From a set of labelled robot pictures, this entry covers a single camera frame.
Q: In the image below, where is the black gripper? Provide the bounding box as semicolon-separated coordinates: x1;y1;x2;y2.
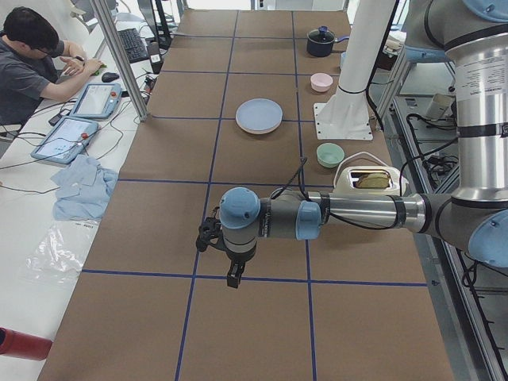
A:
195;206;254;288

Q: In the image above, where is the light blue plate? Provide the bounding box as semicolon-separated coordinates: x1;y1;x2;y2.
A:
236;98;283;125

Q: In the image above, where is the pink lower plate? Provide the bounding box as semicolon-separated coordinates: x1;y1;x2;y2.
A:
238;123;280;135

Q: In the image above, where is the cream toaster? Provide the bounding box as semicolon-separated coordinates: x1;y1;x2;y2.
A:
333;152;409;196

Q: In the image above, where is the green bowl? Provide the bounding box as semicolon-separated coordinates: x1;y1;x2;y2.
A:
316;142;345;168

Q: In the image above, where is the toast slice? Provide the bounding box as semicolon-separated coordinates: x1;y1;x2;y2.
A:
355;172;391;189

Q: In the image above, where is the light blue cloth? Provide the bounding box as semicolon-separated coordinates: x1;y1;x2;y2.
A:
51;154;118;221

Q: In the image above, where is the clear plastic bag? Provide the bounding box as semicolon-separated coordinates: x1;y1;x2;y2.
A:
19;220;99;288

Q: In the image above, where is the pink bowl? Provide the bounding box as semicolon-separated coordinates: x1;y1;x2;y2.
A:
310;72;333;93

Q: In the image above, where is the lower teach pendant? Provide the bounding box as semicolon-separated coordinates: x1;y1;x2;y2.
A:
30;116;99;164

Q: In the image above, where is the teach pendant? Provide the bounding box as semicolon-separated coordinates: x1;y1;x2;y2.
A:
30;116;99;164
70;83;122;120

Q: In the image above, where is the upper teach pendant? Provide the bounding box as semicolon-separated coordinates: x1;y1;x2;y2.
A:
70;83;122;120

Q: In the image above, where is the red cylinder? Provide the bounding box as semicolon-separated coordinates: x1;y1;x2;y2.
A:
1;327;52;360

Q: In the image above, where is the black computer mouse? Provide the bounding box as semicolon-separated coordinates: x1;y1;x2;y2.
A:
101;72;120;83

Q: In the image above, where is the dark blue lidded pot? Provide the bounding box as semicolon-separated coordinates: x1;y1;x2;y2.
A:
306;25;349;58

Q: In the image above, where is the black keyboard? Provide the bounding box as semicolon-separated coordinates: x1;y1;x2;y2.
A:
117;28;149;64

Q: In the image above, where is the seated person grey shirt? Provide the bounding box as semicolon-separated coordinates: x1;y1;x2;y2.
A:
1;6;102;126

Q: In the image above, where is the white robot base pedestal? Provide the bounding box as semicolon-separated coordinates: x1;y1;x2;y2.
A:
314;0;397;140

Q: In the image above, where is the aluminium frame post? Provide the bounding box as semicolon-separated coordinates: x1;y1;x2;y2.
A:
90;0;148;122

